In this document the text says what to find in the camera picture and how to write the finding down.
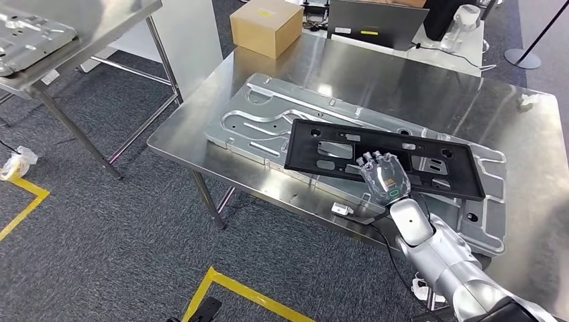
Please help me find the crumpled clear plastic bag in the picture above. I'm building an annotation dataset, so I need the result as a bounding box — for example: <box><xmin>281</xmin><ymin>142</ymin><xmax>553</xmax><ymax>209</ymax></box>
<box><xmin>0</xmin><ymin>145</ymin><xmax>40</xmax><ymax>182</ymax></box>

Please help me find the black camera mounting bracket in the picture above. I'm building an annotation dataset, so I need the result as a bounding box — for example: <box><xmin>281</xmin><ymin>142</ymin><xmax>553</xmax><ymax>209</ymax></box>
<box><xmin>342</xmin><ymin>207</ymin><xmax>393</xmax><ymax>226</ymax></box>

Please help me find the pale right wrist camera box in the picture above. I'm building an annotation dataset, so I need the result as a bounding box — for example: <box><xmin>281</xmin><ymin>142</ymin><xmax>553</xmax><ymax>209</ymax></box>
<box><xmin>330</xmin><ymin>201</ymin><xmax>356</xmax><ymax>218</ymax></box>

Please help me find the stamped metal panel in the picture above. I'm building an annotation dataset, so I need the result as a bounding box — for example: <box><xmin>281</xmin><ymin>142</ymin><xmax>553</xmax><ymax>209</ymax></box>
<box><xmin>0</xmin><ymin>6</ymin><xmax>79</xmax><ymax>78</ymax></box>
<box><xmin>203</xmin><ymin>72</ymin><xmax>508</xmax><ymax>258</ymax></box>

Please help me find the black plastic frame part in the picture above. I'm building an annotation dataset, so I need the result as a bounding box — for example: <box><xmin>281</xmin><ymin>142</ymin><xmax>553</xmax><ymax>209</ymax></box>
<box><xmin>282</xmin><ymin>117</ymin><xmax>486</xmax><ymax>203</ymax></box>

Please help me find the yellow floor tape square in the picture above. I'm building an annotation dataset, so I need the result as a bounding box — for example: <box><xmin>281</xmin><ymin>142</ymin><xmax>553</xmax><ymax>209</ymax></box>
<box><xmin>0</xmin><ymin>172</ymin><xmax>51</xmax><ymax>244</ymax></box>

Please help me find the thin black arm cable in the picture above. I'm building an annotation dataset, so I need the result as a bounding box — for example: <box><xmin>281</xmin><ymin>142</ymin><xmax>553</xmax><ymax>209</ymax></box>
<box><xmin>368</xmin><ymin>221</ymin><xmax>430</xmax><ymax>314</ymax></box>

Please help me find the white desk camera device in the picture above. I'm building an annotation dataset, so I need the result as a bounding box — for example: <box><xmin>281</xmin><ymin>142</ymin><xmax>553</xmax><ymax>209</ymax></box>
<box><xmin>439</xmin><ymin>3</ymin><xmax>482</xmax><ymax>54</ymax></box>

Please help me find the brown cardboard box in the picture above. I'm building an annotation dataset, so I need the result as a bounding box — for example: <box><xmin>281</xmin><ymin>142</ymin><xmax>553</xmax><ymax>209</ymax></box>
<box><xmin>229</xmin><ymin>0</ymin><xmax>305</xmax><ymax>60</ymax></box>

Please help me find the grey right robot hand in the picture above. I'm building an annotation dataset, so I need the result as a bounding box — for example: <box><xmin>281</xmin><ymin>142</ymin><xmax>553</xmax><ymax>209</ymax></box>
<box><xmin>355</xmin><ymin>151</ymin><xmax>413</xmax><ymax>207</ymax></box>

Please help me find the small clear plastic scrap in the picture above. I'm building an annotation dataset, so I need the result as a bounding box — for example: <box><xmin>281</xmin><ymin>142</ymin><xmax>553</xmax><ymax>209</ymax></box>
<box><xmin>517</xmin><ymin>93</ymin><xmax>539</xmax><ymax>113</ymax></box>

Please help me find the stainless steel workbench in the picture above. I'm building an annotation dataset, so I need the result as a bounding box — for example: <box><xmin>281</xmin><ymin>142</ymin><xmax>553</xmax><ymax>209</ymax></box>
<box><xmin>146</xmin><ymin>32</ymin><xmax>569</xmax><ymax>322</ymax></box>

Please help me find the black stanchion with round base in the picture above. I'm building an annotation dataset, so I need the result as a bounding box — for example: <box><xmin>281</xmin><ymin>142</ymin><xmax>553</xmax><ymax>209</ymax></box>
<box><xmin>504</xmin><ymin>0</ymin><xmax>569</xmax><ymax>70</ymax></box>

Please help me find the steel side table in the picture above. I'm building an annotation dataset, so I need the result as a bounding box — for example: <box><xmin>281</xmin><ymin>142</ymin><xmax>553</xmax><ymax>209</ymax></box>
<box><xmin>0</xmin><ymin>0</ymin><xmax>184</xmax><ymax>181</ymax></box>

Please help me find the white desk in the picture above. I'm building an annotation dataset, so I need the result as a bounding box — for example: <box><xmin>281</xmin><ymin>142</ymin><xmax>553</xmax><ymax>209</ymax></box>
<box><xmin>302</xmin><ymin>0</ymin><xmax>486</xmax><ymax>78</ymax></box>

